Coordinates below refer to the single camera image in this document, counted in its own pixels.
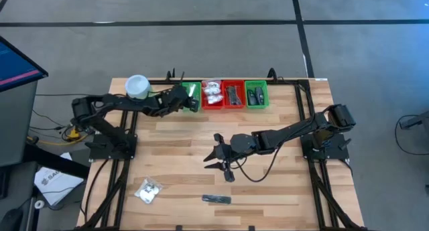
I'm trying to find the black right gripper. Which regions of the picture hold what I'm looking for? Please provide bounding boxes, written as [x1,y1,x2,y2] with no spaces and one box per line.
[202,133,236,183]

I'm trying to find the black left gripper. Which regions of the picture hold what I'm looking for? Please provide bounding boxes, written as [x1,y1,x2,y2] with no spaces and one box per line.
[160,72,201,114]

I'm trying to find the green plastic basket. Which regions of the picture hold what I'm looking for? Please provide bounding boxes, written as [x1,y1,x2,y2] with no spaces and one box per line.
[244,80,270,110]
[180,82,203,111]

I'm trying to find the red plastic basket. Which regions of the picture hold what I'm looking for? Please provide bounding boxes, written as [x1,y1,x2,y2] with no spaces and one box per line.
[200,80,225,110]
[223,80,247,110]

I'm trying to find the green disinfecting wipes canister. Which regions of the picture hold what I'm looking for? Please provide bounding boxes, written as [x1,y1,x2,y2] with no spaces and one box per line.
[124,74,160,101]

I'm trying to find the black desk beam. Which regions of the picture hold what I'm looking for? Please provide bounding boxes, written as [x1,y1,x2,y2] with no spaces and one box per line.
[23,143,90,180]

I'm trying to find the white printed booklet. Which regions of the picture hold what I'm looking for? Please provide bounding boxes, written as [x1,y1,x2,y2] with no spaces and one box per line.
[34,153,84,207]

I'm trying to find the monitor with blue screen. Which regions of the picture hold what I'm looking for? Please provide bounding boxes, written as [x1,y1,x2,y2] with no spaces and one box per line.
[0,35,49,92]

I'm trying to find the black floor stand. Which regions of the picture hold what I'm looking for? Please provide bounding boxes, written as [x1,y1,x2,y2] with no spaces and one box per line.
[398,110,429,135]

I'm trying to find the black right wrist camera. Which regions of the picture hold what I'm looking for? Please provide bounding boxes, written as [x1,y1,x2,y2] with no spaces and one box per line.
[219,142,235,162]

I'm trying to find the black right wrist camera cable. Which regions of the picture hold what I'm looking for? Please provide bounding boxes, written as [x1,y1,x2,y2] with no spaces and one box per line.
[233,117,318,183]

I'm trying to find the black aluminium table frame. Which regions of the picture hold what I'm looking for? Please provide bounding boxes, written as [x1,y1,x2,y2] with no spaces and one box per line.
[75,77,368,231]

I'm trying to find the yellow cable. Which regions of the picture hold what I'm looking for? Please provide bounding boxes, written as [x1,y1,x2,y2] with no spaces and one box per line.
[26,125,90,147]

